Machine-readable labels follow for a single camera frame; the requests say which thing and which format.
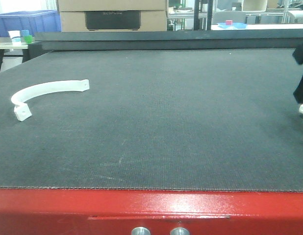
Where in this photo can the white curved pipe clamp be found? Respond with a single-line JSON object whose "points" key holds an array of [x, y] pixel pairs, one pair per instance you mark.
{"points": [[19, 99]]}

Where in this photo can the large cardboard box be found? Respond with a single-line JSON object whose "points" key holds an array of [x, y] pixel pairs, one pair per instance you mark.
{"points": [[113, 15]]}

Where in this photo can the blue plastic crate background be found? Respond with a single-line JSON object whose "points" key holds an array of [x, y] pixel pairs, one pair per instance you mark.
{"points": [[33, 21]]}

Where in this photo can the green small cup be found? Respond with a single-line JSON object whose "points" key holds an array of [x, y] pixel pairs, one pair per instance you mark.
{"points": [[28, 39]]}

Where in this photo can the white paper cup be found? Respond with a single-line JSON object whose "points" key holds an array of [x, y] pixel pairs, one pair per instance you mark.
{"points": [[15, 37]]}

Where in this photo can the left silver knob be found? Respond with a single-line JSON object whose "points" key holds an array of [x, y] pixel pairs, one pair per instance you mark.
{"points": [[140, 231]]}

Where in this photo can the blue shallow tray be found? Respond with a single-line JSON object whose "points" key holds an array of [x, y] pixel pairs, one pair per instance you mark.
{"points": [[234, 25]]}

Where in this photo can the red metal table frame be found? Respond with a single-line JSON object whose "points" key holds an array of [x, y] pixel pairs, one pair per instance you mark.
{"points": [[117, 212]]}

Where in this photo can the blue small cup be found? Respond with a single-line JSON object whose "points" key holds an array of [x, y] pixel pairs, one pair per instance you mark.
{"points": [[24, 33]]}

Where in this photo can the right silver knob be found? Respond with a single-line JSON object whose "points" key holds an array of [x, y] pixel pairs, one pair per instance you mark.
{"points": [[179, 231]]}

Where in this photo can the white side table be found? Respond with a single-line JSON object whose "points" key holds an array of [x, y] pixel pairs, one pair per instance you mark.
{"points": [[6, 46]]}

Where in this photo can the dark grey table mat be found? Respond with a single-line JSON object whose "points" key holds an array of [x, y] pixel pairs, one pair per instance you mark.
{"points": [[156, 119]]}

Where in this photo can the silver knob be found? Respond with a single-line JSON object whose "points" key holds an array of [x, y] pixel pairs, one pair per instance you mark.
{"points": [[179, 231], [140, 231]]}

